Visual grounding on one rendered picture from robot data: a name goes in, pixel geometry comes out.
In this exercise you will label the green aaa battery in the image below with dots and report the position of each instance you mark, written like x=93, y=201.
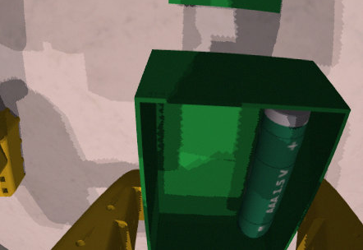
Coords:
x=279, y=140

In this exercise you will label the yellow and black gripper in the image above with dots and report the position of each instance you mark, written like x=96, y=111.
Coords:
x=111, y=222

